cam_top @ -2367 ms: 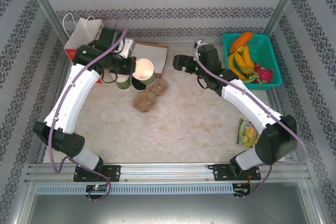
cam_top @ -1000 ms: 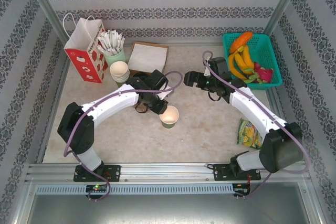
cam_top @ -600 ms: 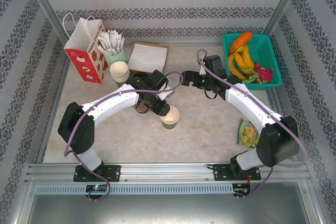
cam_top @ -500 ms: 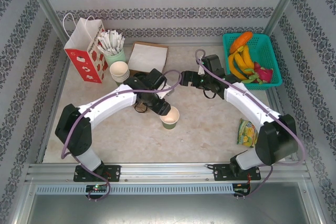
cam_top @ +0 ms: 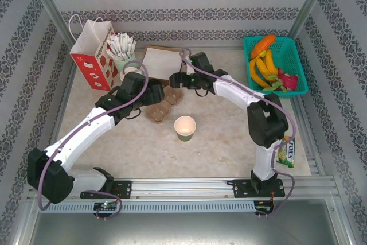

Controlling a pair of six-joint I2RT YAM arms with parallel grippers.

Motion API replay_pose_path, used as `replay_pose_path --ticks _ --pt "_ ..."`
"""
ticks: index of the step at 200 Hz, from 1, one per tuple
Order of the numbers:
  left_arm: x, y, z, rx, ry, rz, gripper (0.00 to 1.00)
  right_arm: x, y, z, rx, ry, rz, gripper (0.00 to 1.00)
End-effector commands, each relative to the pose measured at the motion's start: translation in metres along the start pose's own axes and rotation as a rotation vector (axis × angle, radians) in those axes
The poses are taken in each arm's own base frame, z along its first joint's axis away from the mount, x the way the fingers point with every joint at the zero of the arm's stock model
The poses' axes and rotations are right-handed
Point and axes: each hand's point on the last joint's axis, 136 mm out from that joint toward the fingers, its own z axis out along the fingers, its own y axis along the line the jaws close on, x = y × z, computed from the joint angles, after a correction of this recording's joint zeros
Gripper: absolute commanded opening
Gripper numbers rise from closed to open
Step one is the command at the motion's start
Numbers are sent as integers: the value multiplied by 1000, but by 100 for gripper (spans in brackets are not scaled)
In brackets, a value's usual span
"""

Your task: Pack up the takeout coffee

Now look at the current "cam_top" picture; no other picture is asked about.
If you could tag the brown pulp cup carrier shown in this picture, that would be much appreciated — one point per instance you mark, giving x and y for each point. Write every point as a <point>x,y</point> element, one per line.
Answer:
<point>172,95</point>

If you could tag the green paper cup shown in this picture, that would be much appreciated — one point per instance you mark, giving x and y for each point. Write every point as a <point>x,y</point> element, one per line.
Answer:
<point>185,126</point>
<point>130,70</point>

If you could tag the white red paper gift bag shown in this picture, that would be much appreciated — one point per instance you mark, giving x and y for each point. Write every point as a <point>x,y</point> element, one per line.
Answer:
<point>86,41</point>

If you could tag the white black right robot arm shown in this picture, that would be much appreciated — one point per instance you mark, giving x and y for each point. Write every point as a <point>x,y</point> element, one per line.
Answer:
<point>235,90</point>

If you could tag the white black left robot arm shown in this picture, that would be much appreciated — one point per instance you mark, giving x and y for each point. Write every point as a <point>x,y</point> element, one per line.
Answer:
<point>83,133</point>

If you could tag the white napkin stack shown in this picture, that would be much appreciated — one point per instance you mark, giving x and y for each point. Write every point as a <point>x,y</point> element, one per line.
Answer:
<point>160,61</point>

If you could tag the mint green holder cup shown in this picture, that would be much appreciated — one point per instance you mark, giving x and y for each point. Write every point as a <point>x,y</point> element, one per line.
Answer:
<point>126,61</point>

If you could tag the yellow toy banana bunch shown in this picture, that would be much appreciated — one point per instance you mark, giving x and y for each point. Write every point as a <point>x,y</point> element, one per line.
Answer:
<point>269,62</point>

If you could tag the orange toy fruit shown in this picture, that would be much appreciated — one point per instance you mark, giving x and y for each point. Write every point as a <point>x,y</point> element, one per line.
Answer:
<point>263,44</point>

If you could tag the green toy pea pod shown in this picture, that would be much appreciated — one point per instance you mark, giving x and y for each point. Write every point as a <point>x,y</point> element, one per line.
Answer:
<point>275,86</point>

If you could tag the pink toy dragon fruit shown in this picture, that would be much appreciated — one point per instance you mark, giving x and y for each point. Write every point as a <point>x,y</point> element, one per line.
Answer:
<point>288,80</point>

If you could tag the teal plastic basket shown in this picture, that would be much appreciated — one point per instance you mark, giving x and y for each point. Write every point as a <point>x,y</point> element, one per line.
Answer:
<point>289,55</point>

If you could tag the yellow green candy bag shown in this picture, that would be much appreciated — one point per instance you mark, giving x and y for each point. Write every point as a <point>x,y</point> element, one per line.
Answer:
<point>286,153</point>

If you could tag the small green circuit board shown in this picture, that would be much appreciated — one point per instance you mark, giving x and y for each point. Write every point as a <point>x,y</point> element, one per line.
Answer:
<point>263,209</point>
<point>106,206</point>

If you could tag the aluminium mounting rail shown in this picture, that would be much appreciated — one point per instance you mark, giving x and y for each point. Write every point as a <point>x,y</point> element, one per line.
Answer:
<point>180,187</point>

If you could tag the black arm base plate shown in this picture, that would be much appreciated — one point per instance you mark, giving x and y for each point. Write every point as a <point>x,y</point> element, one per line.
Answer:
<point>241,189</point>
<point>123,189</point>

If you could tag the aluminium frame post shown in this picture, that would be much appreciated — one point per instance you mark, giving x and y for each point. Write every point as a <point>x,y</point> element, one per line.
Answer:
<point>50,4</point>
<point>309,4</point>

